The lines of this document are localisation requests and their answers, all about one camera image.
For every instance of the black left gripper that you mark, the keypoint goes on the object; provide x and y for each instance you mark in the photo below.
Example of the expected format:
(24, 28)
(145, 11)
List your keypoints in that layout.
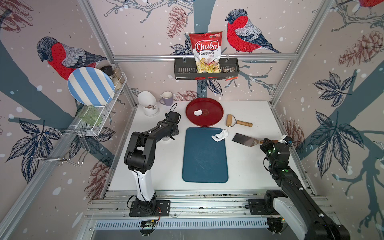
(177, 131)

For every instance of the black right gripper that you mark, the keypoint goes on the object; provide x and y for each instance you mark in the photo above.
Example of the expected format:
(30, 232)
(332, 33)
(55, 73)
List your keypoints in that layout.
(268, 144)

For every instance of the metal spatula wooden handle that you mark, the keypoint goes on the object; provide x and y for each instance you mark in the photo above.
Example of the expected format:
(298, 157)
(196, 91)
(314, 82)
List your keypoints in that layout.
(249, 141)

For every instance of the round cut dough wrapper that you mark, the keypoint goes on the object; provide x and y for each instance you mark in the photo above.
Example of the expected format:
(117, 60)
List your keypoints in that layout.
(198, 112)

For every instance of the teal cutting board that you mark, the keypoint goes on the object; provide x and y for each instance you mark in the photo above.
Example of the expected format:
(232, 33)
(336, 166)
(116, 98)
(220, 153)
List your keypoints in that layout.
(205, 160)

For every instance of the white dough piece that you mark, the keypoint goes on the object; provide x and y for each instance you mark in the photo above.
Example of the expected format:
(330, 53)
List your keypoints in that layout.
(221, 136)

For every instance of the wooden dough roller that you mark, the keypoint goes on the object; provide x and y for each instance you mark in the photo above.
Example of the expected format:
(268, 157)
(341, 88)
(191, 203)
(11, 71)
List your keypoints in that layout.
(231, 121)

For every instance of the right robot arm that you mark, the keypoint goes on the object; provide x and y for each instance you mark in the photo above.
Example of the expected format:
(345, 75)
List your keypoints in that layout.
(306, 219)

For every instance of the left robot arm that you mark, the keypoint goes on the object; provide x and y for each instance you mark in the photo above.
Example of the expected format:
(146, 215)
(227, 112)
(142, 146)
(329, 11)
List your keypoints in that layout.
(140, 157)

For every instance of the purple mug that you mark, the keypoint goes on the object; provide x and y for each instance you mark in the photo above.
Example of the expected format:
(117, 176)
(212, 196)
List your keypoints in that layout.
(166, 99)

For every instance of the white cutlery holder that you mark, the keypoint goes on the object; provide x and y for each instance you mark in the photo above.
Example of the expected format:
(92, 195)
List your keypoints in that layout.
(148, 103)

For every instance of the red round tray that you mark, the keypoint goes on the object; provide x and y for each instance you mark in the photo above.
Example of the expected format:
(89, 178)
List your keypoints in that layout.
(213, 112)

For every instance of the spice jar silver lid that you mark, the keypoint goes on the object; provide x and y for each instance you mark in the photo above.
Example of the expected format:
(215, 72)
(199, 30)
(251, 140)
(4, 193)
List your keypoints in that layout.
(117, 78)

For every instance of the green glass cup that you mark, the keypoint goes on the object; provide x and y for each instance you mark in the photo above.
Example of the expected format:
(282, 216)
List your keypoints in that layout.
(90, 115)

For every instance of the spice jar dark lid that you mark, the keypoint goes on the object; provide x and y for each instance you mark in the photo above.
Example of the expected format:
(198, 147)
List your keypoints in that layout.
(108, 70)

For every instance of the blue striped plate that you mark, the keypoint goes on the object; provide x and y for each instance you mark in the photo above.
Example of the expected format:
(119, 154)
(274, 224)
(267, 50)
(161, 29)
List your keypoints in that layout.
(91, 87)

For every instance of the Chuba cassava chips bag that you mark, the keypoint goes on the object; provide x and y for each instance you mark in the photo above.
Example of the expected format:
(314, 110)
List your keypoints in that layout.
(207, 51)

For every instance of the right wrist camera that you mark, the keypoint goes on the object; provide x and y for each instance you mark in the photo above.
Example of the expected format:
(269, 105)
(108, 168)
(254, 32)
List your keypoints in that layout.
(286, 140)

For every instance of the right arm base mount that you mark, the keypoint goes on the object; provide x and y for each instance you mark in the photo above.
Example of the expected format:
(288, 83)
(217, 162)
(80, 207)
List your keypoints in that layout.
(265, 206)

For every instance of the black wire wall basket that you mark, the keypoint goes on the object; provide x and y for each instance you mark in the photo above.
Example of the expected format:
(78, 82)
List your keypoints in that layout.
(187, 70)

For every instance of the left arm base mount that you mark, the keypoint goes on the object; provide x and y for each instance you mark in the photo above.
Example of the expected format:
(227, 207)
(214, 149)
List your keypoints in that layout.
(153, 208)

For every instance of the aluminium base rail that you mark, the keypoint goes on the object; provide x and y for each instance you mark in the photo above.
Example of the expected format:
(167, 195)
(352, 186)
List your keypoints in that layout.
(189, 210)

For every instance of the clear wire wall shelf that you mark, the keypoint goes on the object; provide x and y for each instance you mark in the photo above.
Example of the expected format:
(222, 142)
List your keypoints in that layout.
(81, 128)

